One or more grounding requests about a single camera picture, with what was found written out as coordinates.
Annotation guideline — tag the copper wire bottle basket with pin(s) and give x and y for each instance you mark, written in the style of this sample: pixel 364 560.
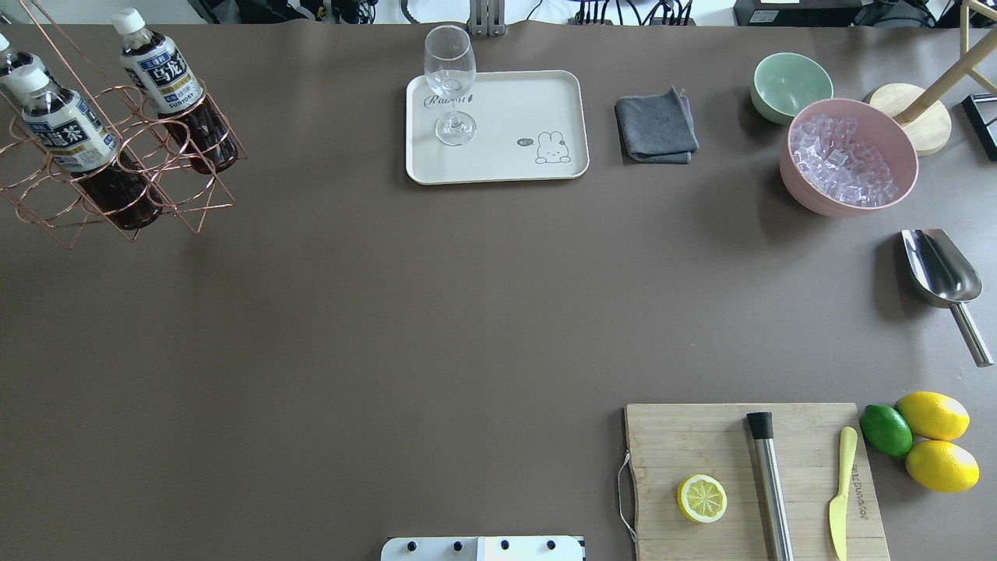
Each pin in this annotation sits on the copper wire bottle basket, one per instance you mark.
pixel 44 194

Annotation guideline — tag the cream rabbit tray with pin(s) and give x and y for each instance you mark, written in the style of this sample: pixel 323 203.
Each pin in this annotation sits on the cream rabbit tray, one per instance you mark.
pixel 530 127

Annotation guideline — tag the grey folded cloth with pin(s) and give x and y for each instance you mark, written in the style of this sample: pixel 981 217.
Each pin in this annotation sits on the grey folded cloth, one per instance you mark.
pixel 657 129

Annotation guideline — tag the clear wine glass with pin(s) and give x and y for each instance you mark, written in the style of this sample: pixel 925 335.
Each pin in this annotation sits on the clear wine glass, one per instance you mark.
pixel 450 71

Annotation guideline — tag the bamboo cutting board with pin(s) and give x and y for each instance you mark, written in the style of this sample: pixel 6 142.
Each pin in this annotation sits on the bamboo cutting board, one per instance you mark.
pixel 669 442

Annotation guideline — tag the half lemon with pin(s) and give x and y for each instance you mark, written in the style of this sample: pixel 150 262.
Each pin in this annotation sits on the half lemon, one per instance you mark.
pixel 701 499

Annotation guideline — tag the steel muddler black tip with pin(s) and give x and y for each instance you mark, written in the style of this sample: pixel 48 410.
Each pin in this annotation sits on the steel muddler black tip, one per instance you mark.
pixel 763 436

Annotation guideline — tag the green ceramic bowl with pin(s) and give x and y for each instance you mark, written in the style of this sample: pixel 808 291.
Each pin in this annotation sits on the green ceramic bowl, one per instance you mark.
pixel 784 83

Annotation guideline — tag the pink bowl of ice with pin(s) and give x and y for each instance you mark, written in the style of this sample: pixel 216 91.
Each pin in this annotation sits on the pink bowl of ice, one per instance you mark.
pixel 844 158

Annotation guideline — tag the yellow plastic knife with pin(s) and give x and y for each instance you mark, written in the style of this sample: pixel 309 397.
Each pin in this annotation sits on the yellow plastic knife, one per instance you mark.
pixel 837 508

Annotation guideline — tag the green lime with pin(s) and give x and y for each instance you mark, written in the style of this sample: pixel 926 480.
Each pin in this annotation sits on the green lime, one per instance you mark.
pixel 885 429

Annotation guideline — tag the steel ice scoop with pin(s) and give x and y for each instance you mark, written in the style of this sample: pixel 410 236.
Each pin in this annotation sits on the steel ice scoop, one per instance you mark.
pixel 946 279

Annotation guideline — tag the whole yellow lemon upper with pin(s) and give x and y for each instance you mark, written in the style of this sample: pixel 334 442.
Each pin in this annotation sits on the whole yellow lemon upper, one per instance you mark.
pixel 933 415

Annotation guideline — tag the whole yellow lemon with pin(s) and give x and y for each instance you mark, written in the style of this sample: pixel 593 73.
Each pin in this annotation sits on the whole yellow lemon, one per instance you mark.
pixel 933 415
pixel 942 467

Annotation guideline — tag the wooden cup tree stand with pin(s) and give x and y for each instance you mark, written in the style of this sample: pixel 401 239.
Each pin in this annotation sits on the wooden cup tree stand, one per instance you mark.
pixel 919 111

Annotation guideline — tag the whole yellow lemon lower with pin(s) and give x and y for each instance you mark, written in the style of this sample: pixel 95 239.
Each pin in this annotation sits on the whole yellow lemon lower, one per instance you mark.
pixel 942 467

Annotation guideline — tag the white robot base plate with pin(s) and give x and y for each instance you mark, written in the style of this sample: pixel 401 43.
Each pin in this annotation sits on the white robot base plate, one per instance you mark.
pixel 509 547

